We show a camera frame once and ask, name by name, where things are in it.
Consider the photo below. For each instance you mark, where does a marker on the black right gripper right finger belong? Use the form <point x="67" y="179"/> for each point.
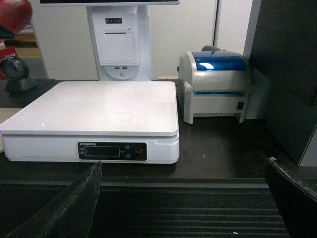
<point x="295" y="198"/>

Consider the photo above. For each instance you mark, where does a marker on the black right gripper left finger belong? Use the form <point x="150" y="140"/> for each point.
<point x="70" y="214"/>

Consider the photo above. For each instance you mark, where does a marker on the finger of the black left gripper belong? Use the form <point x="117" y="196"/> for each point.
<point x="6" y="34"/>

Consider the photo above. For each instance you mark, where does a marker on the dark red mango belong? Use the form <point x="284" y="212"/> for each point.
<point x="15" y="15"/>

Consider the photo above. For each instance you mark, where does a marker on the black checkout counter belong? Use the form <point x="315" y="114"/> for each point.
<point x="216" y="189"/>

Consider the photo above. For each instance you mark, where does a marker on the white checkout scale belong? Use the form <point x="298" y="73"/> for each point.
<point x="111" y="122"/>

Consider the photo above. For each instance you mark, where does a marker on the red fire extinguisher box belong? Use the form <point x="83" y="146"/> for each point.
<point x="4" y="53"/>

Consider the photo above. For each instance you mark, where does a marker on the black barcode scanner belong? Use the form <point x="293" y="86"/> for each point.
<point x="17" y="71"/>

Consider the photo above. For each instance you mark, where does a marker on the beige plastic tray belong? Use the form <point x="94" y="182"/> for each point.
<point x="6" y="113"/>

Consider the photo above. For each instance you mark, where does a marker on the white POS terminal stand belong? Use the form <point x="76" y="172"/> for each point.
<point x="121" y="36"/>

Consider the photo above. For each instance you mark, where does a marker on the white blue label printer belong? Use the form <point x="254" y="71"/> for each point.
<point x="213" y="83"/>

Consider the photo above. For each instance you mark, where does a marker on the grey green chair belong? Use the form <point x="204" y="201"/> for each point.
<point x="210" y="48"/>

